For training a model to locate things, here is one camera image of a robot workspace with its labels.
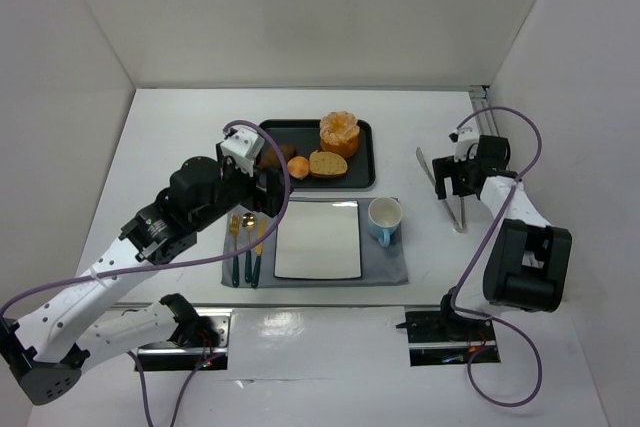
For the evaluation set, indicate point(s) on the black rectangular tray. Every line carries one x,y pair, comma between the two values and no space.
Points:
304,134

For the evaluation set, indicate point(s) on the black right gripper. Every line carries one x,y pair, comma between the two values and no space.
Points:
448,177

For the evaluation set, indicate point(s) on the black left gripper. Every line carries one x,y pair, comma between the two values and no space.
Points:
273,191

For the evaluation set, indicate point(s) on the grey cloth placemat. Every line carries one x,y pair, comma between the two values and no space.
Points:
380,266

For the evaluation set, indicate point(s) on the light blue mug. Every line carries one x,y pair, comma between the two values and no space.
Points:
384,217

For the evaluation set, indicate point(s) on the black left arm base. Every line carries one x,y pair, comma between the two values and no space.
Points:
201,338

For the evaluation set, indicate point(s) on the sliced brown bread loaf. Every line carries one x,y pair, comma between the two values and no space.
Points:
324,164

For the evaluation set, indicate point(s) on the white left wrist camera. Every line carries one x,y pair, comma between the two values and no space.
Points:
243,145

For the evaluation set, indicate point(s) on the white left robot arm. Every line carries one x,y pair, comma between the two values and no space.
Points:
49,349

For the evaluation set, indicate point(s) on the aluminium rail frame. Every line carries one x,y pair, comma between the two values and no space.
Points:
485,118

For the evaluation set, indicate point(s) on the orange sugared round cake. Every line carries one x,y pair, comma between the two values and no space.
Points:
339,133

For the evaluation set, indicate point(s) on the gold spoon green handle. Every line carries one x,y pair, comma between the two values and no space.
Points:
249,223

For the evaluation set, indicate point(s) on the white square plate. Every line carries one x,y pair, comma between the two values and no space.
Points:
319,241

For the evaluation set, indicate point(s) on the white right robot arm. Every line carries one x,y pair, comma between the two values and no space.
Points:
528,262

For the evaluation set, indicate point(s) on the small round orange bun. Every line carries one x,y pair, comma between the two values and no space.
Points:
298,167

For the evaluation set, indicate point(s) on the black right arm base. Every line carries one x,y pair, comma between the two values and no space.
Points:
437,340

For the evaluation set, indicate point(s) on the gold knife green handle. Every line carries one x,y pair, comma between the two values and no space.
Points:
258,251

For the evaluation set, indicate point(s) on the gold fork green handle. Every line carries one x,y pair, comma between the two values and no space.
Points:
234,231

